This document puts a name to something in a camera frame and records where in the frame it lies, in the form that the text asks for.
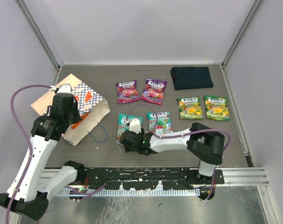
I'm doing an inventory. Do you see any orange Fox's fruits packet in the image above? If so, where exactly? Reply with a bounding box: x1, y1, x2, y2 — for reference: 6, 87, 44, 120
71, 113, 90, 130

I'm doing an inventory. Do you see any blue checkered paper bag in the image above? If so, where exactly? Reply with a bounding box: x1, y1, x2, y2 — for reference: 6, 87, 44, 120
31, 74, 110, 146

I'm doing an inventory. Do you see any teal Fox's mint packet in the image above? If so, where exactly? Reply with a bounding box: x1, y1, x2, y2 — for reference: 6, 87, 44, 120
147, 112, 173, 134

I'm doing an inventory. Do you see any purple snack packet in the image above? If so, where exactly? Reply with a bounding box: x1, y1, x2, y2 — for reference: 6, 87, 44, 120
116, 80, 140, 104

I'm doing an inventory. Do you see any green snack packet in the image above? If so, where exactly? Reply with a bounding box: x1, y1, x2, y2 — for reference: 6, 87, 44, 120
177, 97, 204, 120

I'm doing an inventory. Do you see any green Fox's candy packet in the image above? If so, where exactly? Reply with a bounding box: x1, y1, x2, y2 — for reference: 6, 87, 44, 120
204, 95, 230, 121

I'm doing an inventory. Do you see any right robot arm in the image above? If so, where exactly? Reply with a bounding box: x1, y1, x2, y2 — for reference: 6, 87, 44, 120
119, 123, 226, 184

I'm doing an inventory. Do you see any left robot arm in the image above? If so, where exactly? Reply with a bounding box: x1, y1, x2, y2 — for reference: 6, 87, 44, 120
0, 93, 85, 221

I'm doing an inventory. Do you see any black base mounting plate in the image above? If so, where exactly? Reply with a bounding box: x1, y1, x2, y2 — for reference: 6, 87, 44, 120
58, 167, 225, 191

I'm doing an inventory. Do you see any folded navy cloth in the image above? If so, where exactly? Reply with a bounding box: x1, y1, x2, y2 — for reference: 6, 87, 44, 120
170, 66, 214, 91

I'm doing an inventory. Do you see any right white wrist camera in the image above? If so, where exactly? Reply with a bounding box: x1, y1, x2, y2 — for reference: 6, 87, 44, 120
126, 119, 142, 134

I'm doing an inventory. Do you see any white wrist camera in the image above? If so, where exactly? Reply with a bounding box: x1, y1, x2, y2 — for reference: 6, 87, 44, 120
55, 84, 72, 94
126, 119, 142, 134

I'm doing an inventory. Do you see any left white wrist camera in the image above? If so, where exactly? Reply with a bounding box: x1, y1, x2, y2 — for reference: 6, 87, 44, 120
55, 84, 72, 94

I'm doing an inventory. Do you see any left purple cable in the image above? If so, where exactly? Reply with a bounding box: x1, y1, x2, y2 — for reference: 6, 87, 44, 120
5, 84, 57, 224

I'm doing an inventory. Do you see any left aluminium frame post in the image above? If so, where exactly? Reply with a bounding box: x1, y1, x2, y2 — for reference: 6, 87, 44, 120
15, 0, 64, 70

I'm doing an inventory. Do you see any aluminium frame post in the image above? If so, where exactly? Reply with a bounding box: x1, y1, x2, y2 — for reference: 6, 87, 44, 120
15, 0, 64, 70
222, 0, 266, 68

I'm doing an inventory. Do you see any right aluminium frame post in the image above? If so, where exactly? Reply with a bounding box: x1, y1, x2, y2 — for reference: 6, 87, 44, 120
222, 0, 266, 68

